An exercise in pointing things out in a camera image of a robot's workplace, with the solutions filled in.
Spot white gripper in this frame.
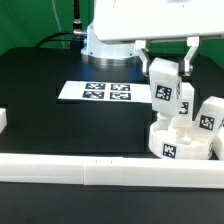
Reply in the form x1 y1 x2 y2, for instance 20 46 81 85
93 0 224 76

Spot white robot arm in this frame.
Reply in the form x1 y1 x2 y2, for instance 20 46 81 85
82 0 224 76

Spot white sheet with tags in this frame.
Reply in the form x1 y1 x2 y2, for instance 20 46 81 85
58 81 152 103

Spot green backdrop curtain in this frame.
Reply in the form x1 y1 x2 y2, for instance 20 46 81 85
0 0 224 68

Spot white block at left edge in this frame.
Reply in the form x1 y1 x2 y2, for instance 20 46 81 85
0 108 7 134

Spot black cable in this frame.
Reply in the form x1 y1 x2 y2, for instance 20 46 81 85
34 0 88 49

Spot white U-shaped fence wall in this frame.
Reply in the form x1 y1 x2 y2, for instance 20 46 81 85
0 153 224 189

